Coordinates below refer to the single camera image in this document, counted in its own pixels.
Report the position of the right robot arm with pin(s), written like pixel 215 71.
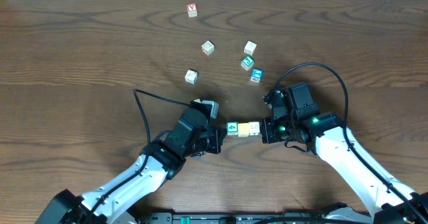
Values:
pixel 386 198

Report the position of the wooden block patterned top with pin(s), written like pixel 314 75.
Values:
pixel 191 76

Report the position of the wooden block red side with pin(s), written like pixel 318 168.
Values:
pixel 208 47

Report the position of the red V letter block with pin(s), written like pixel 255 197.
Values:
pixel 192 10

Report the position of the wooden block teal side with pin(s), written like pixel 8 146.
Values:
pixel 254 128

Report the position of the blue letter block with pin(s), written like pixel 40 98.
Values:
pixel 256 75

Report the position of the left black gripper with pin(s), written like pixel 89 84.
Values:
pixel 218 136

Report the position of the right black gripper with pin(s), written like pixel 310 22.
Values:
pixel 269 134

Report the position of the green number 4 block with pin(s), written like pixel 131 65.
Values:
pixel 232 128

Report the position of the green J letter block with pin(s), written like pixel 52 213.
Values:
pixel 247 62

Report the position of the yellow wooden block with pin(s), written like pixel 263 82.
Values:
pixel 243 129

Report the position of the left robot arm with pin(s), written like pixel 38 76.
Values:
pixel 108 202

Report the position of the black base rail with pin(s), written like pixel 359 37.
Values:
pixel 164 217

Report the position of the plain wooden block upper right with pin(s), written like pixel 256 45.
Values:
pixel 250 48

